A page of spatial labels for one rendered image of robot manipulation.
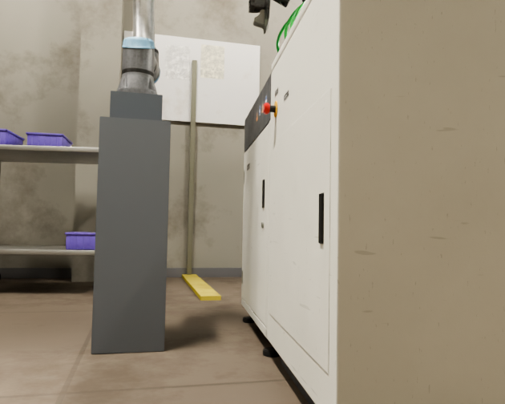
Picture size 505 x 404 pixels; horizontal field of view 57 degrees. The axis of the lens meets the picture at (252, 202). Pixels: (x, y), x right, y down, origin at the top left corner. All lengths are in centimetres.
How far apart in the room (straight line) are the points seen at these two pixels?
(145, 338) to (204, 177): 259
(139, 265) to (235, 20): 323
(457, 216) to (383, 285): 19
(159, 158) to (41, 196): 255
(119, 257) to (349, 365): 98
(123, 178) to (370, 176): 99
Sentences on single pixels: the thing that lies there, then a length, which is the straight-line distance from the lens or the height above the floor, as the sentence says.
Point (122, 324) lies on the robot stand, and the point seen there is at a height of 10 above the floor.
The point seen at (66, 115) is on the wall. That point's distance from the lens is 420.
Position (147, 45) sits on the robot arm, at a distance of 184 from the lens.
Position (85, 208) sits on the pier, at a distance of 380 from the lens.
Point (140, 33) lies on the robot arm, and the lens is 201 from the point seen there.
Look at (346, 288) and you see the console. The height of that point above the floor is 32.
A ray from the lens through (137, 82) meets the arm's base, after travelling 177.
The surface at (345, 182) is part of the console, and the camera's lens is 86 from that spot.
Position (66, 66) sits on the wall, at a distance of 431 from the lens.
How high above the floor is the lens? 43
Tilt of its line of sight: 3 degrees up
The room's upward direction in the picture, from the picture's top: 1 degrees clockwise
